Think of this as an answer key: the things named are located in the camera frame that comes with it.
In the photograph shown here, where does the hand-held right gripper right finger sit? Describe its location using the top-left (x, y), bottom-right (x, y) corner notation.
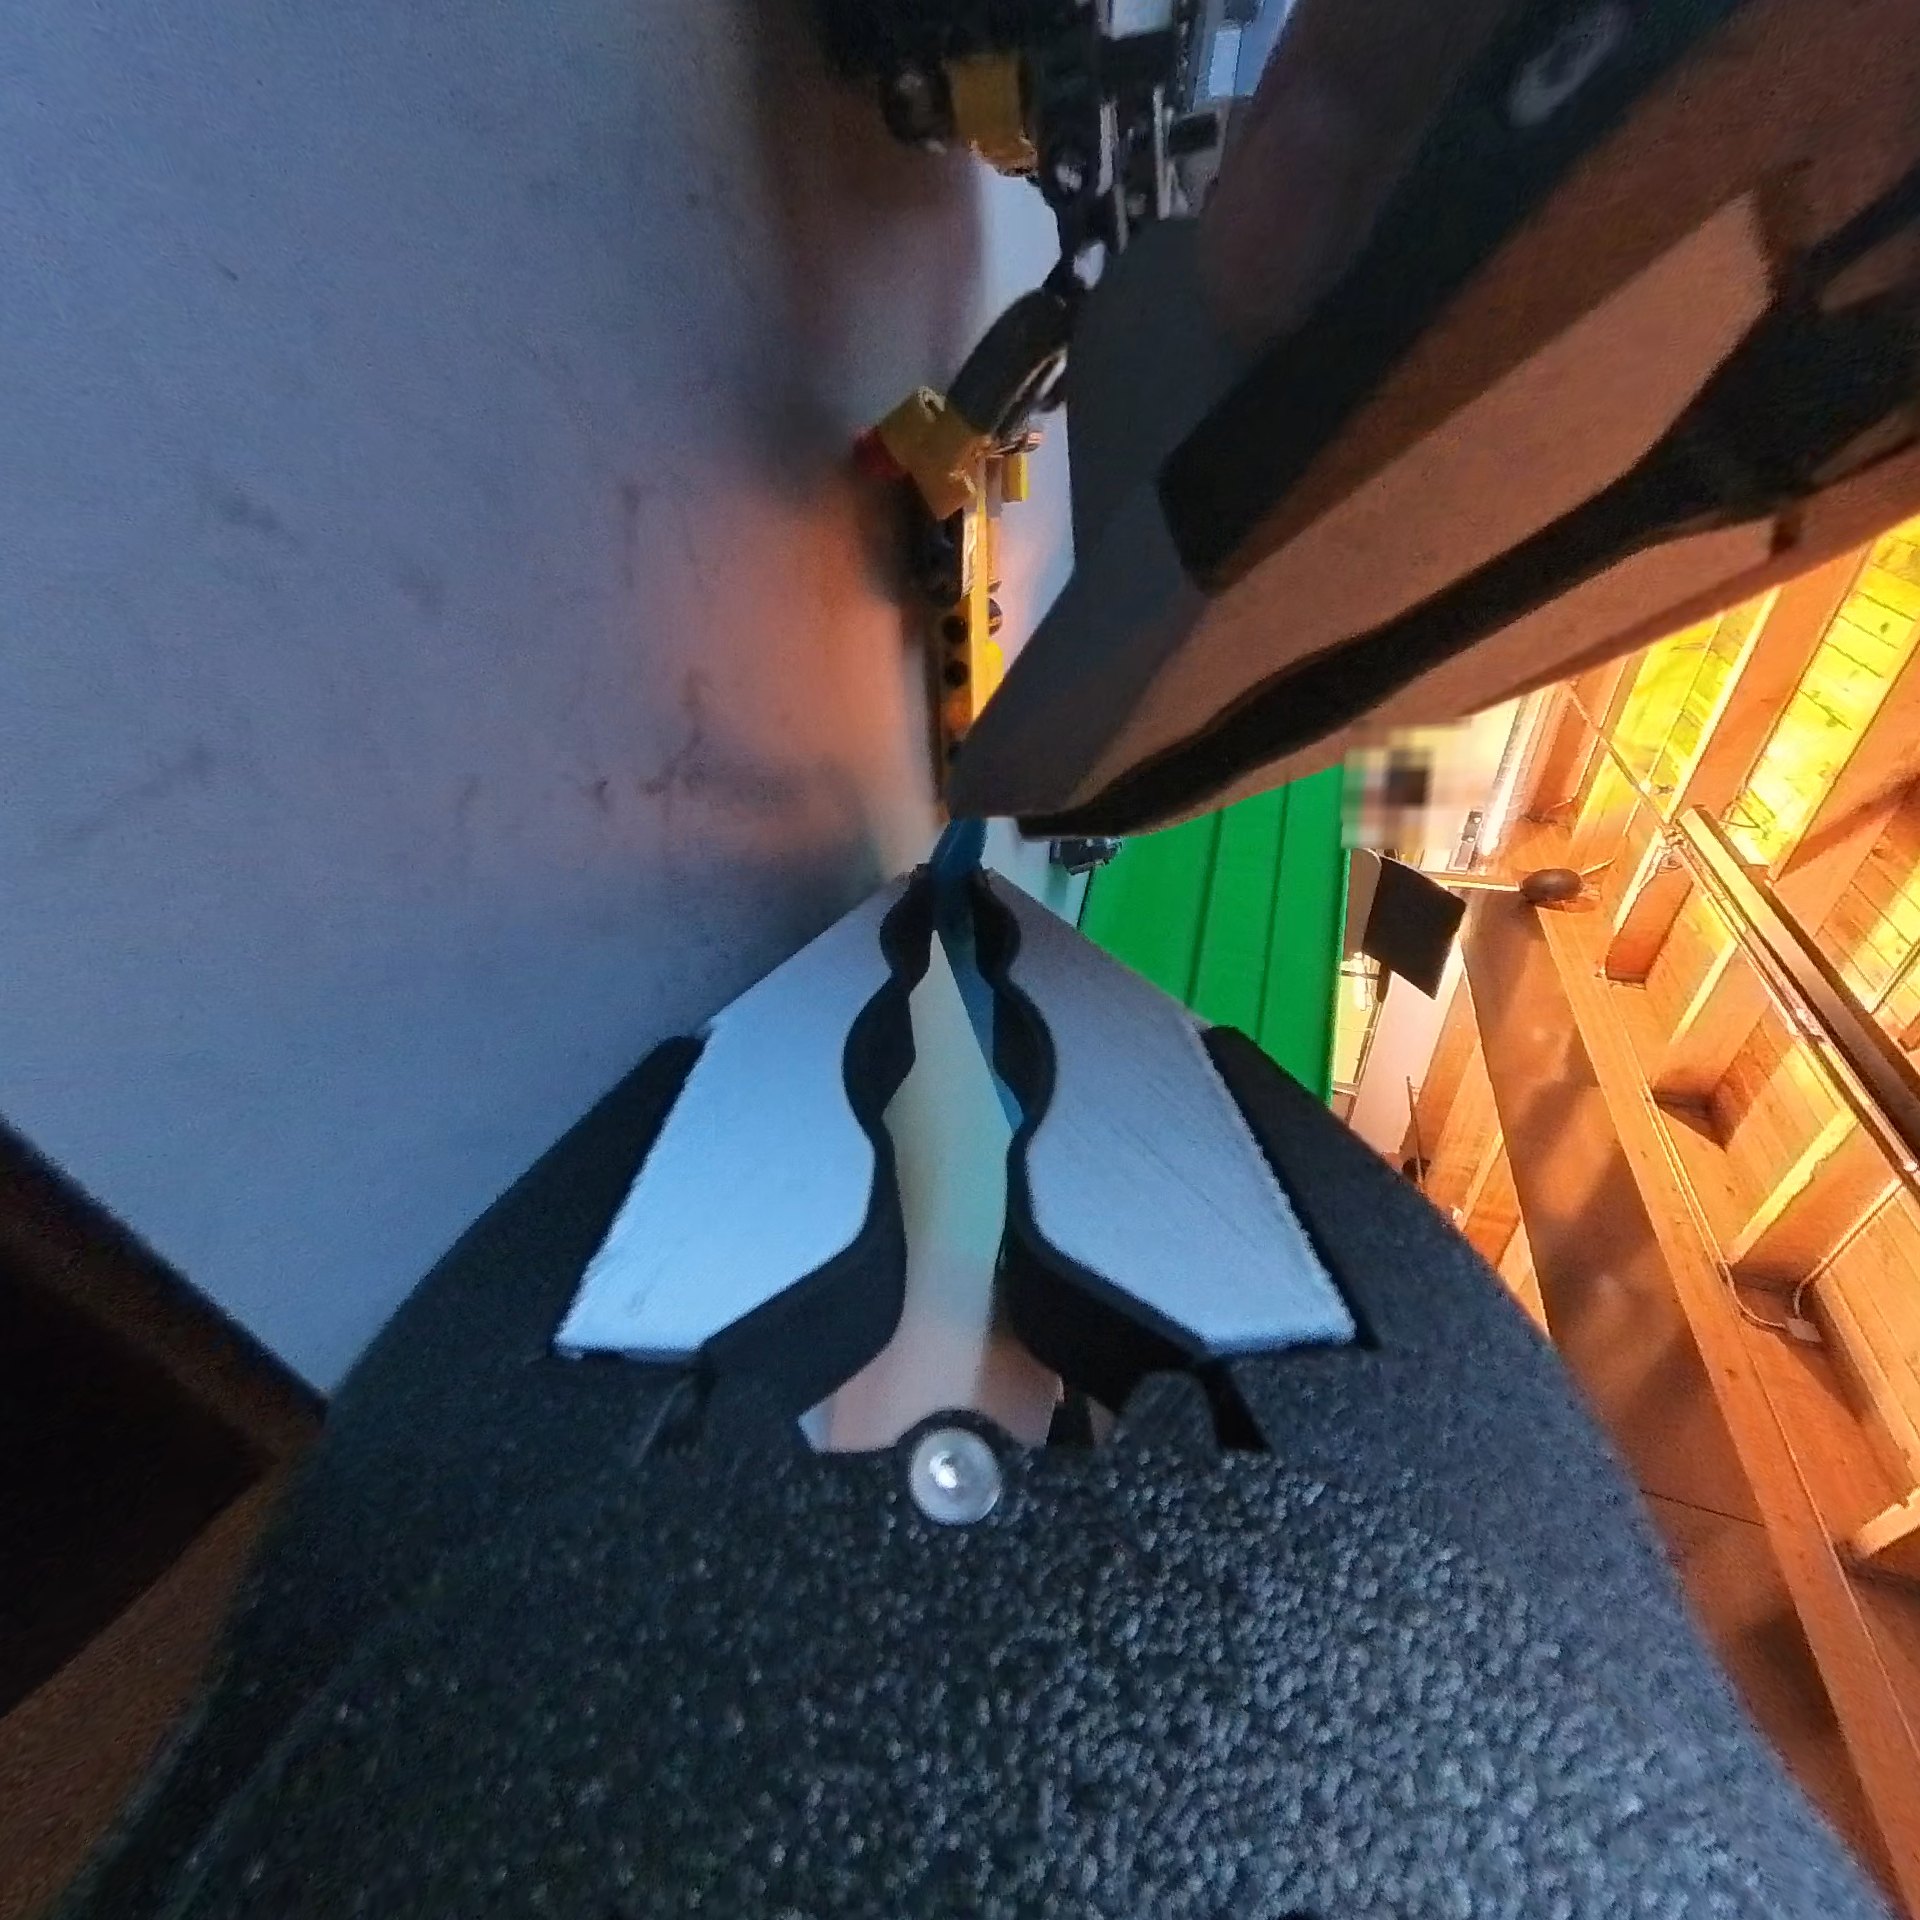
top-left (968, 875), bottom-right (1359, 1356)

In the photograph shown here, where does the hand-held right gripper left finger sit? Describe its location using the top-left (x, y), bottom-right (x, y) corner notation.
top-left (555, 868), bottom-right (923, 1360)

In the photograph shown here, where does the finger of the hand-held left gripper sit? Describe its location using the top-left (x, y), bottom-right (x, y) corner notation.
top-left (1784, 454), bottom-right (1920, 566)
top-left (952, 192), bottom-right (1806, 839)

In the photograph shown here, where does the green storage bin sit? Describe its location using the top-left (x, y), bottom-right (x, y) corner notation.
top-left (1078, 765), bottom-right (1349, 1102)

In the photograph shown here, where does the blue brick separator tool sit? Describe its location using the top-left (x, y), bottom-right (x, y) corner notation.
top-left (927, 816), bottom-right (1040, 1143)

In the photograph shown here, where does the black perforated brick model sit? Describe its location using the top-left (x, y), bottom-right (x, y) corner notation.
top-left (855, 0), bottom-right (1219, 798)

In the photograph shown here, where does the yellow perforated beam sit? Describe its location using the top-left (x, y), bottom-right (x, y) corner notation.
top-left (939, 458), bottom-right (1030, 758)

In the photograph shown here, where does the grey desk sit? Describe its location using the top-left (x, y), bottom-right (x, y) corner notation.
top-left (0, 0), bottom-right (1091, 1397)

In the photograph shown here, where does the black square hanging panel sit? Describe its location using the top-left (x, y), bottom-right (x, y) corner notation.
top-left (1359, 849), bottom-right (1471, 997)

